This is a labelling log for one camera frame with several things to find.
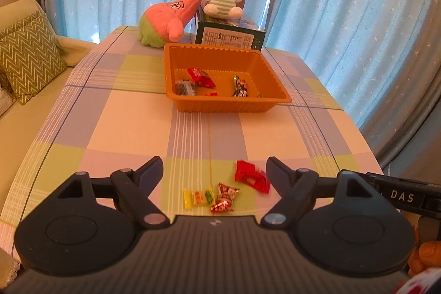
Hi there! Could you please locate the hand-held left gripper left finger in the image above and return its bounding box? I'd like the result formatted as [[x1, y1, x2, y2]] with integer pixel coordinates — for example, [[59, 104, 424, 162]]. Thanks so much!
[[55, 157, 170, 230]]

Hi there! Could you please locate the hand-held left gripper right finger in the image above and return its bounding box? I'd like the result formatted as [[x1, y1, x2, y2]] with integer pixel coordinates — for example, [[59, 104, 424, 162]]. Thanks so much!
[[260, 157, 383, 230]]

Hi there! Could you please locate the yellow green candy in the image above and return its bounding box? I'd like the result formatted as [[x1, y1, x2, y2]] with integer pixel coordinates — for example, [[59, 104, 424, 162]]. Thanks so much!
[[182, 188, 215, 209]]

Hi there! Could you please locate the red brown candy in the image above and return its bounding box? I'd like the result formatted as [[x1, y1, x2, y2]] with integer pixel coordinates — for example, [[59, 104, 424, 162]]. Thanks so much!
[[210, 182, 240, 213]]

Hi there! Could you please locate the orange plastic tray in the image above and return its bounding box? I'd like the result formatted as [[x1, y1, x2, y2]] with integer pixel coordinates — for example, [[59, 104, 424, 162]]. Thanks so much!
[[163, 42, 293, 114]]

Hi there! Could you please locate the clear packet with dark label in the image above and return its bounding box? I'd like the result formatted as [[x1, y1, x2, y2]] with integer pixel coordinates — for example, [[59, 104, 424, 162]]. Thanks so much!
[[174, 80, 197, 96]]

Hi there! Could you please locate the dark green snack packet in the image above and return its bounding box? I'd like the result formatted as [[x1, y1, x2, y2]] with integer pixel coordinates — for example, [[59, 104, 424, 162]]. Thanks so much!
[[231, 75, 249, 98]]

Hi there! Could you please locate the large red snack packet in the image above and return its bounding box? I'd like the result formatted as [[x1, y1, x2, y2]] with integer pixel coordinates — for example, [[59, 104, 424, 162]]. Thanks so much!
[[186, 68, 216, 89]]

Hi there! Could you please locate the person's right hand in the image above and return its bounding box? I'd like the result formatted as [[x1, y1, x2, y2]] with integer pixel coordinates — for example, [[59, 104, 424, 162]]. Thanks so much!
[[407, 225, 441, 277]]

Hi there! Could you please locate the checked pastel tablecloth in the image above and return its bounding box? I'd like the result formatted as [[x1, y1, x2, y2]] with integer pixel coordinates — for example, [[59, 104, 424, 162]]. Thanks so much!
[[0, 25, 384, 269]]

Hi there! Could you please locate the cream sofa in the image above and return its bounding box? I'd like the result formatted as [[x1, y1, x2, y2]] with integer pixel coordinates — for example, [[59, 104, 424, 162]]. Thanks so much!
[[0, 0, 100, 282]]

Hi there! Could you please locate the pink star plush toy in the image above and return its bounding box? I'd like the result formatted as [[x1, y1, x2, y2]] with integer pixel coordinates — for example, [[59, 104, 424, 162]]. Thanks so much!
[[138, 0, 203, 49]]

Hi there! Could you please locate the white quilted pillow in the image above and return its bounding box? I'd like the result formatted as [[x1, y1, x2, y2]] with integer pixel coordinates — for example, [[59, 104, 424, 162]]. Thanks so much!
[[0, 74, 17, 118]]

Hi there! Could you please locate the green zigzag pillow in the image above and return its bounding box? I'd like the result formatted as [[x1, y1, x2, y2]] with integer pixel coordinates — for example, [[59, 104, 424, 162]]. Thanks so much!
[[0, 12, 68, 105]]

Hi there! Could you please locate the blue star curtain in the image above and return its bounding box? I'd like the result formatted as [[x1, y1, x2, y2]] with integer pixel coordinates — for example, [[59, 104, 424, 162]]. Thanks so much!
[[41, 0, 441, 143]]

